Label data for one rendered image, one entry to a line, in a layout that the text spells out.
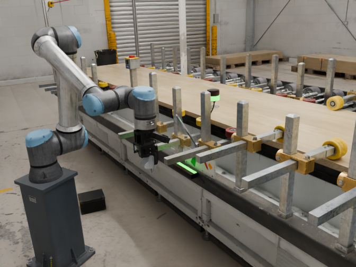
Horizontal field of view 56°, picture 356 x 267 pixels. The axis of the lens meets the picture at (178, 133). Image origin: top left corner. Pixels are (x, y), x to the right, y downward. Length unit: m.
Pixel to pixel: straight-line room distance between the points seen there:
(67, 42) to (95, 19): 7.72
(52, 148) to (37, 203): 0.33
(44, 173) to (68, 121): 0.32
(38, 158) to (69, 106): 0.34
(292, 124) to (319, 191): 0.41
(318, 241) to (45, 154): 1.44
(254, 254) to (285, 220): 0.70
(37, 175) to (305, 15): 9.33
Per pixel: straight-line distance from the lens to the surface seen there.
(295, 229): 1.37
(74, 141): 2.05
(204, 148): 1.60
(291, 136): 1.26
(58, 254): 2.23
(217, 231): 2.22
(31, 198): 2.12
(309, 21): 10.44
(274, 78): 2.72
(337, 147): 1.43
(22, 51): 9.22
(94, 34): 9.53
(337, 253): 1.30
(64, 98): 1.94
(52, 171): 2.04
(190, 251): 2.33
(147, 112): 1.34
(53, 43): 1.73
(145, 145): 1.39
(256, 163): 1.74
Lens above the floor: 1.47
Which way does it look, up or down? 20 degrees down
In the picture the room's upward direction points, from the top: 2 degrees counter-clockwise
